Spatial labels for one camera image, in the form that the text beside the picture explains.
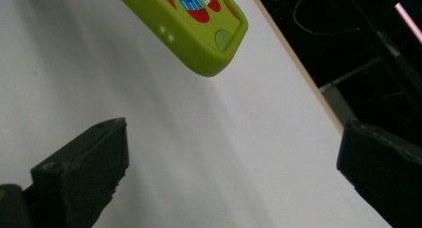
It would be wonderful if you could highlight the metal stand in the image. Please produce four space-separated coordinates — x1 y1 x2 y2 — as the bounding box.
317 0 422 116

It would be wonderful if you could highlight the white cable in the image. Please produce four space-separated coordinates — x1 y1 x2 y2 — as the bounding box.
293 0 362 37

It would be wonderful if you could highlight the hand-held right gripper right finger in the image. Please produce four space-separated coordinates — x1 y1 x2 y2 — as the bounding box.
335 118 422 228

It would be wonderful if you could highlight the pink light bar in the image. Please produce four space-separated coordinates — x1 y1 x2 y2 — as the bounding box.
393 2 422 45

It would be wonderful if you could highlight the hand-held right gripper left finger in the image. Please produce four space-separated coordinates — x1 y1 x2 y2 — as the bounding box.
30 116 131 228

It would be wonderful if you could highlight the green patterned tray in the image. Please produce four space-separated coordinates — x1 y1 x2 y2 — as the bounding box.
110 0 249 78

